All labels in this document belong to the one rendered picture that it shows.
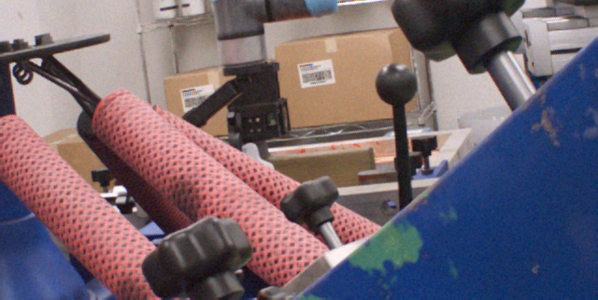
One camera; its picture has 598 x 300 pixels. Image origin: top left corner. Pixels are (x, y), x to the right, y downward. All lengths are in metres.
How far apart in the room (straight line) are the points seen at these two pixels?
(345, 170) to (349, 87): 3.29
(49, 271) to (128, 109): 0.20
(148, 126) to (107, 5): 5.01
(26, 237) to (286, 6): 0.87
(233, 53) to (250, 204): 0.97
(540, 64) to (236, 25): 0.52
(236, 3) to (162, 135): 0.91
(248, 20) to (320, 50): 3.31
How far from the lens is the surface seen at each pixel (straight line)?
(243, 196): 0.93
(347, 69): 5.16
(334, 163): 1.89
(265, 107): 1.88
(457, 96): 5.59
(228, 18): 1.89
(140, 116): 1.01
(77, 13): 6.08
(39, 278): 1.11
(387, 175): 1.86
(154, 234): 1.54
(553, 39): 2.02
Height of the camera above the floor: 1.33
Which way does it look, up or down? 7 degrees down
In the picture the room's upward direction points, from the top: 8 degrees counter-clockwise
